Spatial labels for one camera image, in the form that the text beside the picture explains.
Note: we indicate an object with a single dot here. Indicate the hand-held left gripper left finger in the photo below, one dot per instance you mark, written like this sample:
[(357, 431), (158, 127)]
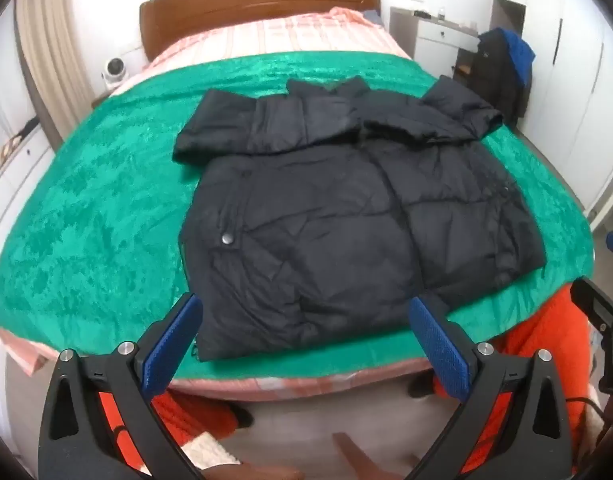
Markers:
[(171, 345)]

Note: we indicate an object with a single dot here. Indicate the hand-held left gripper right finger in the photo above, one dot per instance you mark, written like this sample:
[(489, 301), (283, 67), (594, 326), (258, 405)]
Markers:
[(439, 350)]

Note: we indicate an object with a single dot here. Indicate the black puffer jacket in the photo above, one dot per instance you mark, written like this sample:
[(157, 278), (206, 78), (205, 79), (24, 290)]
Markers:
[(336, 220)]

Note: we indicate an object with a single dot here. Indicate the person's left hand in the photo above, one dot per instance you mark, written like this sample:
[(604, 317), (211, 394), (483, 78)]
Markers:
[(256, 472)]

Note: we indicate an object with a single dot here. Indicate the orange sweater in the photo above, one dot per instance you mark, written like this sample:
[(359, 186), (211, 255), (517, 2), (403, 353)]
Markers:
[(551, 320)]

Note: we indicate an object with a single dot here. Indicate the white fluffy cuff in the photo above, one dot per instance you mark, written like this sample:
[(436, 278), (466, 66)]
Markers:
[(211, 452)]

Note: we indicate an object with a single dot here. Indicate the white wardrobe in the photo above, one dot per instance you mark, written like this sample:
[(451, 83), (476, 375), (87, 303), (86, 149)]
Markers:
[(576, 110)]

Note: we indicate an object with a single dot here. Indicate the green patterned blanket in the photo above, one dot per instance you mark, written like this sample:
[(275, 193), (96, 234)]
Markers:
[(111, 200)]

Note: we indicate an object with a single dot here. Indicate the dark coat on chair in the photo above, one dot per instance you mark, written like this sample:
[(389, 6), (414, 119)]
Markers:
[(493, 75)]

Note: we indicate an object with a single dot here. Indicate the blue garment on chair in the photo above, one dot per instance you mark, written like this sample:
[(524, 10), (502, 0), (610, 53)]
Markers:
[(518, 52)]

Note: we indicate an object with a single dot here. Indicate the white low cabinet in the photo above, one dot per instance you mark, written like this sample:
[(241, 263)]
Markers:
[(16, 190)]

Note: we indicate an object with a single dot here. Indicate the wooden chair seat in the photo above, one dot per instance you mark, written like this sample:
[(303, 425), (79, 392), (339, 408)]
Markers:
[(464, 71)]

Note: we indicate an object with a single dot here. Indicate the striped cushion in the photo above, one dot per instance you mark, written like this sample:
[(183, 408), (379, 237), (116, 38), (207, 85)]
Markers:
[(1, 157)]

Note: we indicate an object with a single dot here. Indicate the wooden nightstand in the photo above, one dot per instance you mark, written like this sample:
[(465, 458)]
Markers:
[(100, 100)]

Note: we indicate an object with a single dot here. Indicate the black cloth on cabinet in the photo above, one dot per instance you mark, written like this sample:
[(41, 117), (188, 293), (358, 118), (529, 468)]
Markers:
[(26, 129)]

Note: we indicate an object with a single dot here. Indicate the white desk with drawer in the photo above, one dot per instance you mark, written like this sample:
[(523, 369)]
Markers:
[(436, 35)]

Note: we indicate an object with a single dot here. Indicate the white round fan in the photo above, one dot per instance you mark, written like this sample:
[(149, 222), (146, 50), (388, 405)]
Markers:
[(115, 67)]

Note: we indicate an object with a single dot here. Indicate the dark tissue box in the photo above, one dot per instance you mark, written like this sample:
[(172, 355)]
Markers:
[(421, 14)]

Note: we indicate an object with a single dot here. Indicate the white sheer curtain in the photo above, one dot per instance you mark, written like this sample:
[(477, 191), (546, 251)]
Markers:
[(6, 85)]

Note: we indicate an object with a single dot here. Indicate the beige curtain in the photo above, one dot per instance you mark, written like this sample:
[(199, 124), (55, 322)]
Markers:
[(51, 45)]

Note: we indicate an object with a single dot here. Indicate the pink striped bed sheet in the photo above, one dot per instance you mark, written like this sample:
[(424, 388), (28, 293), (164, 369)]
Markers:
[(286, 32)]

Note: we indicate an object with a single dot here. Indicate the grey pillow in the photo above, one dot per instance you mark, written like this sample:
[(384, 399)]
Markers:
[(373, 16)]

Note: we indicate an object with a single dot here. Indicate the wooden bed headboard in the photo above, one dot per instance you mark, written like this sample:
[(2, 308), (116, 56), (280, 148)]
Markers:
[(256, 5)]

